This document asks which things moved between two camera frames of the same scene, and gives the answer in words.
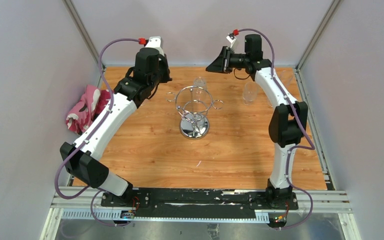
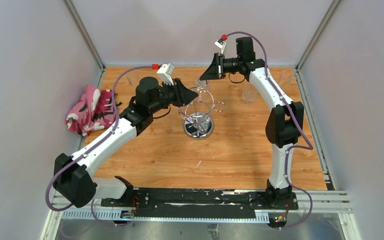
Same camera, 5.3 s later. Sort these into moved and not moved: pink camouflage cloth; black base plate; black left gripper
Moved: black left gripper
Not moved: black base plate; pink camouflage cloth
